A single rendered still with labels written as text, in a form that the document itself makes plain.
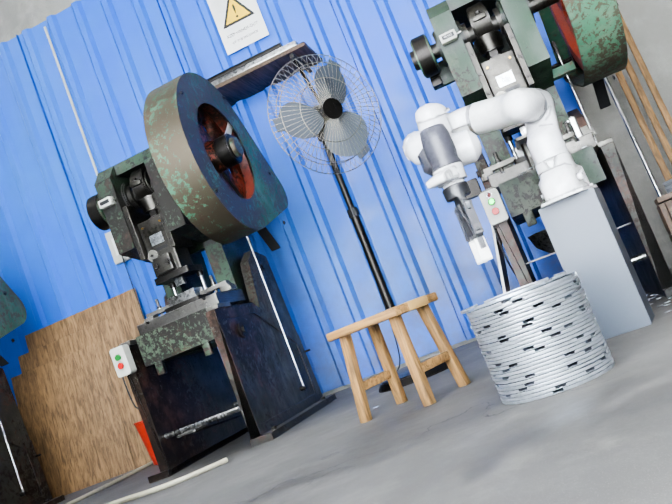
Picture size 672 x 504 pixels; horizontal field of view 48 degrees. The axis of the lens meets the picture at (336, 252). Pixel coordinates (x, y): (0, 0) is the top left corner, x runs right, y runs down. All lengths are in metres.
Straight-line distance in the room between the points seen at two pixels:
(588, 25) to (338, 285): 2.25
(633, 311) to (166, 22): 3.74
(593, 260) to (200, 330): 1.82
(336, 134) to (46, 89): 2.59
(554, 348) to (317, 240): 3.01
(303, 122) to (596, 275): 1.64
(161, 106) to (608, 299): 2.07
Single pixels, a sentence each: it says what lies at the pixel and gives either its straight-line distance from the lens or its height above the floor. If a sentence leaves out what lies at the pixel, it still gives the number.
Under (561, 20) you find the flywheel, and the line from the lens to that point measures 3.83.
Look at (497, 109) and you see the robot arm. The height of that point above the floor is 0.80.
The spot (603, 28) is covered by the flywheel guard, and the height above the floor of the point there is 1.04.
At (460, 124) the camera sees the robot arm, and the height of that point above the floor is 0.83.
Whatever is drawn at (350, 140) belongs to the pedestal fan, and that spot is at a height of 1.15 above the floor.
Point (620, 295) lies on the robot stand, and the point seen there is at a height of 0.11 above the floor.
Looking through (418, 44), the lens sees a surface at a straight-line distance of 3.46.
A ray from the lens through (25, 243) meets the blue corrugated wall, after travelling 5.67.
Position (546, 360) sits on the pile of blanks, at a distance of 1.84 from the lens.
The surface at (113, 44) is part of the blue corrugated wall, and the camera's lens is 5.47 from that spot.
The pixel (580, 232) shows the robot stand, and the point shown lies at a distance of 2.48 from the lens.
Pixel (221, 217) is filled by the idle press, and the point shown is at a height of 0.99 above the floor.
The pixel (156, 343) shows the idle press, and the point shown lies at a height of 0.58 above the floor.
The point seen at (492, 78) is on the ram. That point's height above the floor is 1.09.
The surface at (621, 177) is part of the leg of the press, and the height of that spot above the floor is 0.48.
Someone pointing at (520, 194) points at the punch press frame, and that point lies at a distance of 3.15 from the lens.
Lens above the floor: 0.30
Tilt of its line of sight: 6 degrees up
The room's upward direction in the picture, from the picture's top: 21 degrees counter-clockwise
